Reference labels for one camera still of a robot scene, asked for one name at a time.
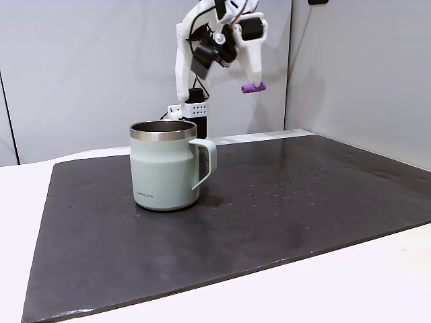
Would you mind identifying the black table mat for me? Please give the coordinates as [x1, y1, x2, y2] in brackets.
[20, 129, 431, 323]

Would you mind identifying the pale green steel mug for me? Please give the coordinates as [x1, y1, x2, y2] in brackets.
[129, 120, 218, 212]

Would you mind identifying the purple pen grip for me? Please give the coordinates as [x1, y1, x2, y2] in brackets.
[240, 81, 267, 95]

